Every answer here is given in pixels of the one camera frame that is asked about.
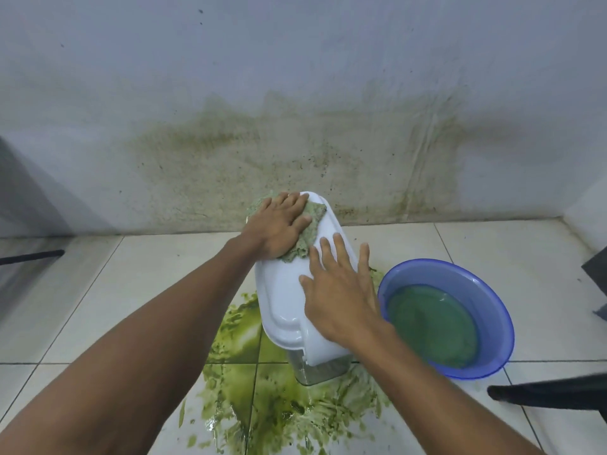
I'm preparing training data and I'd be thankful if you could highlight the person's right hand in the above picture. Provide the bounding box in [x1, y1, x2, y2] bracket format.
[298, 232, 386, 349]

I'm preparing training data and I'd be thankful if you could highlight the green stained cleaning cloth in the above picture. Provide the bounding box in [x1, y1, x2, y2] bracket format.
[245, 193, 329, 265]

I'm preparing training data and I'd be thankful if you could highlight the blue plastic basin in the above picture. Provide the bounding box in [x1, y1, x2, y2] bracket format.
[377, 258, 516, 381]

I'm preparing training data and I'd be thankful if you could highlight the grey pedal bin white lid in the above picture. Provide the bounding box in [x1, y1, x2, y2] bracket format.
[254, 191, 359, 387]

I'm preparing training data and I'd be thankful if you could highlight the person's right forearm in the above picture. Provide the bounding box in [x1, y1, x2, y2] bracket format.
[352, 320, 547, 455]

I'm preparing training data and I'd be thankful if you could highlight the person's left hand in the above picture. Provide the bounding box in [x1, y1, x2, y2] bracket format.
[241, 191, 314, 261]

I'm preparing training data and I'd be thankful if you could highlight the person's left forearm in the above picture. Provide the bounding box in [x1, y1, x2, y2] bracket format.
[0, 233, 261, 455]

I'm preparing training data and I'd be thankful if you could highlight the black framed glass door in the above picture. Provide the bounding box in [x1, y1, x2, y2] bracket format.
[581, 245, 607, 300]

